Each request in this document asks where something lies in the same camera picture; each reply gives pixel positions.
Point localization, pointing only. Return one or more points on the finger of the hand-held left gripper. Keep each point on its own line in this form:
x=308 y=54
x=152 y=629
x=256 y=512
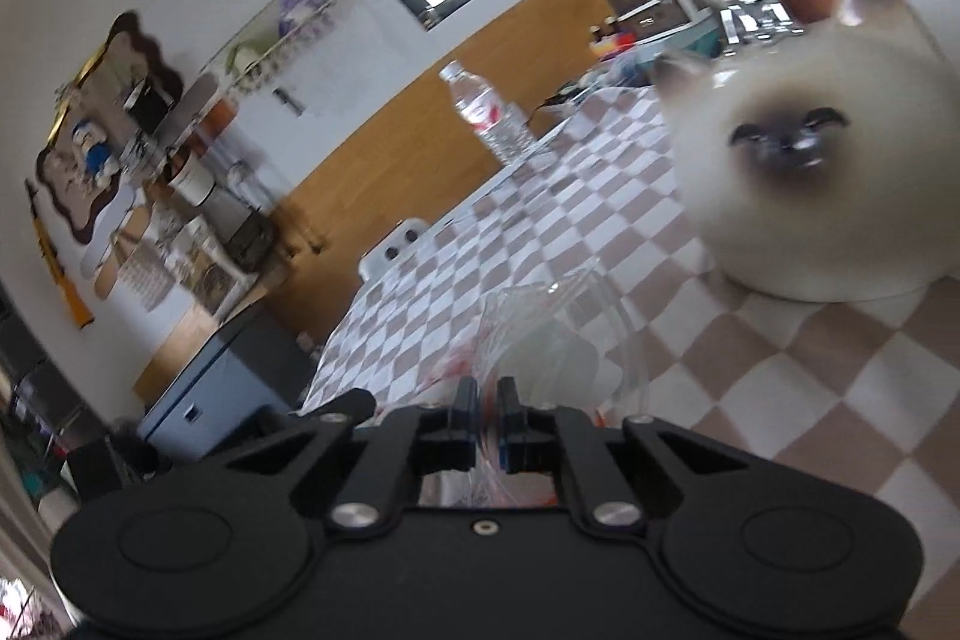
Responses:
x=356 y=401

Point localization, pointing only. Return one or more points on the white cat figurine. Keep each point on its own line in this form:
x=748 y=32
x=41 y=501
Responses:
x=810 y=220

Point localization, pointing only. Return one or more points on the green plush hat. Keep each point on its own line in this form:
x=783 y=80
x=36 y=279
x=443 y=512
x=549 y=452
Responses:
x=244 y=59

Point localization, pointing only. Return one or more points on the small red bottle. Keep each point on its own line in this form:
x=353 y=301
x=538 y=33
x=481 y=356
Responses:
x=615 y=40

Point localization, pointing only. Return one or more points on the brown scalloped picture frame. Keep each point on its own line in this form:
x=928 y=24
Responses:
x=90 y=160

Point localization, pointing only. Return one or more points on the white bucket bag black rim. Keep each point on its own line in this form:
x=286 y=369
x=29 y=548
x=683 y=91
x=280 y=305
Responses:
x=191 y=183

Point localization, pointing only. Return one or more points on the small metal ornament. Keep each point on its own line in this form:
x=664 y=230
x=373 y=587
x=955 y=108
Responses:
x=739 y=14

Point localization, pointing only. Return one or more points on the brown white checkered tablecloth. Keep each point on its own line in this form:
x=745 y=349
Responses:
x=615 y=220

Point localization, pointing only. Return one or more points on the clear plastic bag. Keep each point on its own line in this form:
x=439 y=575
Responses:
x=540 y=340

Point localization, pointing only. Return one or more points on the white small heater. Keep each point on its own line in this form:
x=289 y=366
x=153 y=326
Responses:
x=394 y=250

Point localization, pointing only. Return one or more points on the cream knitted tote bag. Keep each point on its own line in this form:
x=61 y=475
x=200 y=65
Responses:
x=146 y=276

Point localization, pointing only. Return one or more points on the printed canvas tote bag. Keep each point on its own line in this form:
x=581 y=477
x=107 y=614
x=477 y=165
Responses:
x=214 y=280

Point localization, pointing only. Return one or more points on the black tray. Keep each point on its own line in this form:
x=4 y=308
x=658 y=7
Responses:
x=566 y=96

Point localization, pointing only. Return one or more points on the brown shoulder bag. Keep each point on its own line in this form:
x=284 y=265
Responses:
x=249 y=242

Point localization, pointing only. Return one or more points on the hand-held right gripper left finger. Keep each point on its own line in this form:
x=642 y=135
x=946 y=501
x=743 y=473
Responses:
x=469 y=407

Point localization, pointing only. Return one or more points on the black box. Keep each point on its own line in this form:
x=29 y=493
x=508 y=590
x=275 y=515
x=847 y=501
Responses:
x=105 y=464

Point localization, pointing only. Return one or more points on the clear water bottle red label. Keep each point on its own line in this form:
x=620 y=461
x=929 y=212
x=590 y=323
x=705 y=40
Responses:
x=487 y=111

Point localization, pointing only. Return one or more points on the grey storage box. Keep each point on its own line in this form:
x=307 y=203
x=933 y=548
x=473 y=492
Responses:
x=225 y=377

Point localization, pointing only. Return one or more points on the black shelf unit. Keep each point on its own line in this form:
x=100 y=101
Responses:
x=37 y=430

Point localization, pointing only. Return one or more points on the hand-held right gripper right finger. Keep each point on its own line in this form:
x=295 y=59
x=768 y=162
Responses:
x=508 y=411

